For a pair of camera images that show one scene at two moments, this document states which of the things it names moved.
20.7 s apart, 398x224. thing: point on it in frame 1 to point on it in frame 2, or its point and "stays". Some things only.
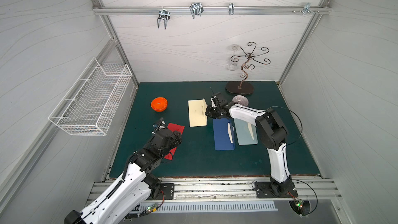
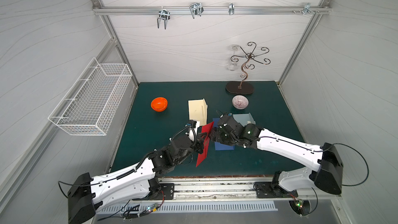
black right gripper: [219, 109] to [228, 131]
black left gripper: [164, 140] to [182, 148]
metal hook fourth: [307, 7] stays
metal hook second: [196, 9] stays
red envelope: [176, 128] to [206, 129]
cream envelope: [197, 109] stays
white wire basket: [90, 105] stays
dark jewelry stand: [243, 88] stays
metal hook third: [231, 8] stays
